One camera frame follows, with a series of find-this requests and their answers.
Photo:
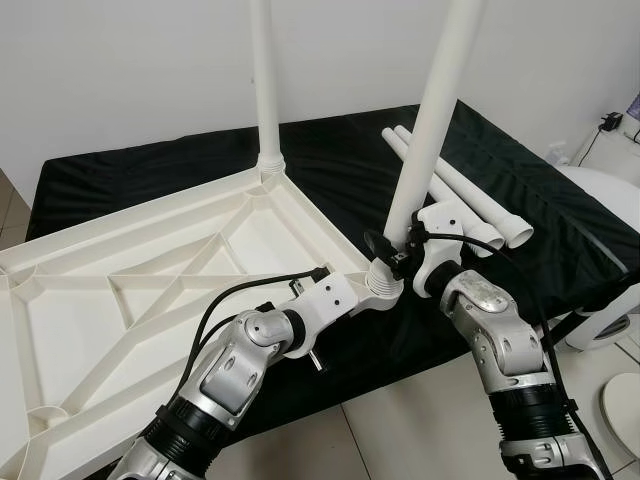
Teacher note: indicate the white plastic table leg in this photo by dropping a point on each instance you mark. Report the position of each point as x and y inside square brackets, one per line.
[490, 210]
[435, 110]
[392, 142]
[265, 90]

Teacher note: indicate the white plastic table top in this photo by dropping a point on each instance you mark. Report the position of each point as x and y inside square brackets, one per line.
[100, 330]

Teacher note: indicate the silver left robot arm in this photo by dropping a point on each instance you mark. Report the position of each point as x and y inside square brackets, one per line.
[235, 365]

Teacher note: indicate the white plastic floor object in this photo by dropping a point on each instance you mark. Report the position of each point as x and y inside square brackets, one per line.
[610, 200]

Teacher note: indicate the white round flat floor disc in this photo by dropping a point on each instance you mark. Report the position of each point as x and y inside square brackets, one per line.
[625, 405]

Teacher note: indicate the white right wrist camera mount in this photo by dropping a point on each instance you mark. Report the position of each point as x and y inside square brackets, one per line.
[435, 235]

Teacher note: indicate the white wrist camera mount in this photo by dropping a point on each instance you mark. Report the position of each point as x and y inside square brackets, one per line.
[435, 235]
[330, 298]

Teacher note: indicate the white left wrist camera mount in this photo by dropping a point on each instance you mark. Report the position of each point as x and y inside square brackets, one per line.
[330, 298]

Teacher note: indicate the black wall plug adapter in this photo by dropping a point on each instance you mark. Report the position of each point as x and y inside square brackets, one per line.
[610, 122]

